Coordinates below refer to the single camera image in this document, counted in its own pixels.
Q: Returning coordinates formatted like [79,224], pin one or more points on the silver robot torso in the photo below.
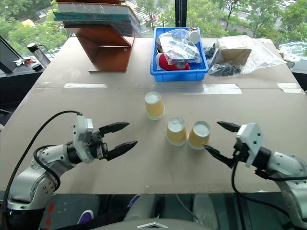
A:
[153,225]

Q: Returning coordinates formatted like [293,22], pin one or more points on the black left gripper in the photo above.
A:
[97,143]

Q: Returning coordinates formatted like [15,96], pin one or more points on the bluish plastic bag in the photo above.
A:
[293,49]

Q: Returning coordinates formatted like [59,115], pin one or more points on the bag of black parts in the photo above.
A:
[224,70]
[209,51]

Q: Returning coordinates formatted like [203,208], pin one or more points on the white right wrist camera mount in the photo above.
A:
[251,139]

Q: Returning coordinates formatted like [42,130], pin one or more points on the clear plastic bag with items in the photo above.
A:
[178,46]

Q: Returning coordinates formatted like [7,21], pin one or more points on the black window frame post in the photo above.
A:
[181,13]

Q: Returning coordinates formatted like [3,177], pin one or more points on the stack of wrapped books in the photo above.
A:
[96,16]

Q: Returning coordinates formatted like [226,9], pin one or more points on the white plastic bottle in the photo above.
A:
[194,36]

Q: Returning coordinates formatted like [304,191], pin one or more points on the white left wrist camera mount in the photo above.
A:
[80,141]

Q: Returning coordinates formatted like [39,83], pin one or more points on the red keys bundle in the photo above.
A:
[26,61]

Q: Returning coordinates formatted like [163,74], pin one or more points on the dark side table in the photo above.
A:
[14,79]

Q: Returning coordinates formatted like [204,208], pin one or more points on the purple shoe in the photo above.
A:
[134,201]
[86,216]

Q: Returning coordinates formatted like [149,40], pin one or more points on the black cylindrical device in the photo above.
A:
[39,54]

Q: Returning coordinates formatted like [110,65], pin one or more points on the brown cardboard box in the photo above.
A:
[233,55]

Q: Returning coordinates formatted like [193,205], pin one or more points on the large clear plastic bag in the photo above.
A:
[259,57]

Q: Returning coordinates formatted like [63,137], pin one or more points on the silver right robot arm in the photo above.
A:
[287,172]

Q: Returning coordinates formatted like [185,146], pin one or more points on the brown wooden shelf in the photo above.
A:
[108,50]

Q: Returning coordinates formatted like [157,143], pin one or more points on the blue plastic bin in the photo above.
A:
[178,75]

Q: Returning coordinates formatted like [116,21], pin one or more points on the red round object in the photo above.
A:
[164,63]

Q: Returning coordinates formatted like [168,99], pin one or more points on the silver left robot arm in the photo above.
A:
[33,177]

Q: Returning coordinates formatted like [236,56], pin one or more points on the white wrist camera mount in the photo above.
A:
[80,141]
[251,139]

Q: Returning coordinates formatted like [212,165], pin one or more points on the black round puck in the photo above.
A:
[37,66]

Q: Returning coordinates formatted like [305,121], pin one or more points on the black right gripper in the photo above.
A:
[241,152]

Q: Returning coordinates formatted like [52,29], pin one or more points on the yellow paper cup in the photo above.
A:
[177,133]
[154,107]
[199,136]

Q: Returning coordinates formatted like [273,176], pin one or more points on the clear tape strip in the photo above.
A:
[221,89]
[289,88]

